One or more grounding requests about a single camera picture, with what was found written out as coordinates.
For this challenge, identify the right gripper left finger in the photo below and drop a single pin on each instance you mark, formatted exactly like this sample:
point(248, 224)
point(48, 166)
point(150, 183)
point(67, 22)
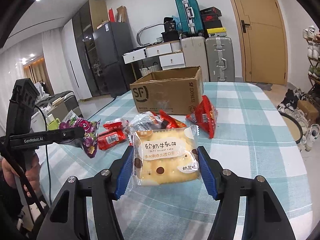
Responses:
point(67, 217)

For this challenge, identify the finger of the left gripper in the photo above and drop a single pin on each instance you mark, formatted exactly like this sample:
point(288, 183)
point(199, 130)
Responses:
point(74, 134)

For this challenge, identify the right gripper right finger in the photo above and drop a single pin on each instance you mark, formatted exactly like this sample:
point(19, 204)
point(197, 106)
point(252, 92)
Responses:
point(265, 217)

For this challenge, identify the purple snack bag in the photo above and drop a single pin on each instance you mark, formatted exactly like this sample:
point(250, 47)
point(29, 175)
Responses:
point(89, 141)

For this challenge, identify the cracker snack pack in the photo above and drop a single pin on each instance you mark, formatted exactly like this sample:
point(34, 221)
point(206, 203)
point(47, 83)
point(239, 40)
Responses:
point(165, 156)

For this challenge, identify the person's left hand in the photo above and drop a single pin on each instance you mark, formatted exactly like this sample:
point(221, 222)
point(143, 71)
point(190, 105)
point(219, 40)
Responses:
point(33, 176)

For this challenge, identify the red snack pack left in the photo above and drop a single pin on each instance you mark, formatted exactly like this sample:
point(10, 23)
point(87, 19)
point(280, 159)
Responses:
point(114, 133)

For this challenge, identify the silver red snack bag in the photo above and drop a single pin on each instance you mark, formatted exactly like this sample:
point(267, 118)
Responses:
point(143, 122)

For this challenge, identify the round stool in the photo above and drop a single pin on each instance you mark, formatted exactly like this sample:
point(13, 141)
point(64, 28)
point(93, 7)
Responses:
point(293, 126)

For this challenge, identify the woven laundry basket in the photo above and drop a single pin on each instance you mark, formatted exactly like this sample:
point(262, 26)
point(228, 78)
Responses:
point(144, 70)

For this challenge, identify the orange red snack pack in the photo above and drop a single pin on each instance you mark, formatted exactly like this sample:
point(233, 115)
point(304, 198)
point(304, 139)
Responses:
point(168, 122)

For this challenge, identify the black refrigerator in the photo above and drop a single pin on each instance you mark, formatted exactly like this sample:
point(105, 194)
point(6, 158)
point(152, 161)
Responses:
point(112, 41)

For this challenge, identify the red snack pack right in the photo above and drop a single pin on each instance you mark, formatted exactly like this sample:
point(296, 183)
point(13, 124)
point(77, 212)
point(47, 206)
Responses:
point(205, 116)

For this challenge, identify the cardboard SF box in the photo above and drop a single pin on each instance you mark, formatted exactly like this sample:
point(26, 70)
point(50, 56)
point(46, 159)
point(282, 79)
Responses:
point(176, 91)

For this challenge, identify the dark glass cabinet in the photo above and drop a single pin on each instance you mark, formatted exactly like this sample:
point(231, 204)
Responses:
point(85, 22)

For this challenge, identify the oval mirror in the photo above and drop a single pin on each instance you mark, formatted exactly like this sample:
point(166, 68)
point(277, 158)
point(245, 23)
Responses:
point(150, 35)

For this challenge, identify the white drawer desk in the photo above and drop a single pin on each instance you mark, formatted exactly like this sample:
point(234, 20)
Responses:
point(170, 54)

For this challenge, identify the beige suitcase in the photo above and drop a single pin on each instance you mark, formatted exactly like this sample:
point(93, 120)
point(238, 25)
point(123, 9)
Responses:
point(194, 51)

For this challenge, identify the teal suitcase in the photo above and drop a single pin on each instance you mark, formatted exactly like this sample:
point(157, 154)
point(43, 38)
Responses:
point(190, 17)

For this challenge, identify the silver suitcase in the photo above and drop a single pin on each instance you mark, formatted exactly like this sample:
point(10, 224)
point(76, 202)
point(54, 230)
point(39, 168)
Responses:
point(220, 59)

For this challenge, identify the stack of shoe boxes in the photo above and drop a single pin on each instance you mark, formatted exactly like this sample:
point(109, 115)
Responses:
point(212, 23)

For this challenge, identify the shoe rack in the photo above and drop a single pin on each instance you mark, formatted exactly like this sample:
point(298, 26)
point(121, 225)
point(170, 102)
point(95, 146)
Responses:
point(311, 35)

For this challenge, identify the wooden door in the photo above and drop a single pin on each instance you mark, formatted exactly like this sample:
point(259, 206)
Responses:
point(263, 42)

